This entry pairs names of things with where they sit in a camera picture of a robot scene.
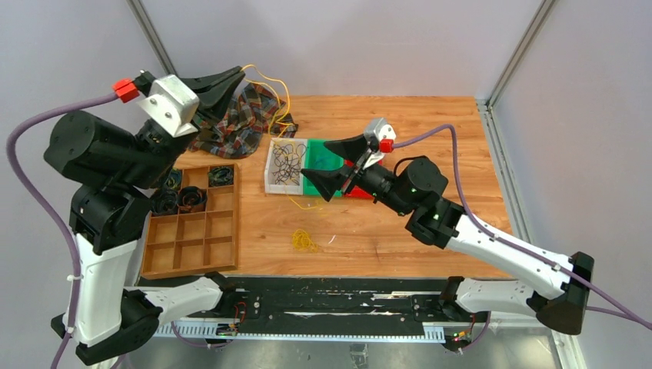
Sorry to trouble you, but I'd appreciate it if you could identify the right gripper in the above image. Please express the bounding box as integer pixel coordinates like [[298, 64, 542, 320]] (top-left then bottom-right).
[[299, 135, 410, 216]]

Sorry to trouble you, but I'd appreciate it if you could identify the cable pile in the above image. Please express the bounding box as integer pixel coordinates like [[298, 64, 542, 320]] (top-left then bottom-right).
[[290, 228, 320, 254]]

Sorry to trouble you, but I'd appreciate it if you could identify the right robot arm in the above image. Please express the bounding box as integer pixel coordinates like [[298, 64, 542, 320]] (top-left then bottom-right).
[[301, 135, 594, 335]]

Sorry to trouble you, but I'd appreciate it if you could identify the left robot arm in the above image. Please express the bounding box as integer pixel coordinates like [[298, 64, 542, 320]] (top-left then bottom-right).
[[44, 67, 245, 366]]

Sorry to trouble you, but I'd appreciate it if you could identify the green plastic bin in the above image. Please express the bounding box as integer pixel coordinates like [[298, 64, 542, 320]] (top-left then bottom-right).
[[303, 138, 344, 197]]

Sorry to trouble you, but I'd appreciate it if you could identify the red plastic bin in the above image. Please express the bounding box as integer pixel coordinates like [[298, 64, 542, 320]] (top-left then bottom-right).
[[342, 159, 376, 201]]

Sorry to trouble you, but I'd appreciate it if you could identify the plaid cloth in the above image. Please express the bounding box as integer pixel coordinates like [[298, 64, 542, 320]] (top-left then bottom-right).
[[188, 82, 299, 159]]

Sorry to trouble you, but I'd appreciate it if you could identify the white plastic bin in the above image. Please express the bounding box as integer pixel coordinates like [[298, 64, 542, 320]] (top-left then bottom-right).
[[264, 138, 308, 195]]

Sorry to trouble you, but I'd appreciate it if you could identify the wooden divided tray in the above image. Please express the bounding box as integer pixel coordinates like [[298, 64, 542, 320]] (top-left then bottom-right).
[[140, 164, 240, 279]]

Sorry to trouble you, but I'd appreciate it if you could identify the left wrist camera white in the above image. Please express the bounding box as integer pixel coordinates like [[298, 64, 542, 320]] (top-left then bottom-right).
[[137, 75, 200, 138]]

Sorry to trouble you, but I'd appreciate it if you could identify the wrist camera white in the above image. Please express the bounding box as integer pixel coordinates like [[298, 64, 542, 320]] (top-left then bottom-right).
[[137, 75, 200, 138], [362, 118, 397, 169]]

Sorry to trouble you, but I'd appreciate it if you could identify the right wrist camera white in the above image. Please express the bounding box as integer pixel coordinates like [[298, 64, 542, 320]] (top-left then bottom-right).
[[362, 118, 397, 169]]

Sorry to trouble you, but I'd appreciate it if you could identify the dark cable bundle in tray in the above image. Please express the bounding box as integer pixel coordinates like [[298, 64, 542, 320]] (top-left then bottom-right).
[[178, 186, 209, 214]]

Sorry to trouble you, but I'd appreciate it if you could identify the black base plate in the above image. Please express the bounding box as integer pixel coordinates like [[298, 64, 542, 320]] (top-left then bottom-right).
[[186, 275, 491, 337]]

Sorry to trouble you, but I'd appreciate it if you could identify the aluminium front rail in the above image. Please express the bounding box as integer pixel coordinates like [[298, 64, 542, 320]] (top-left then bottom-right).
[[91, 286, 587, 369]]

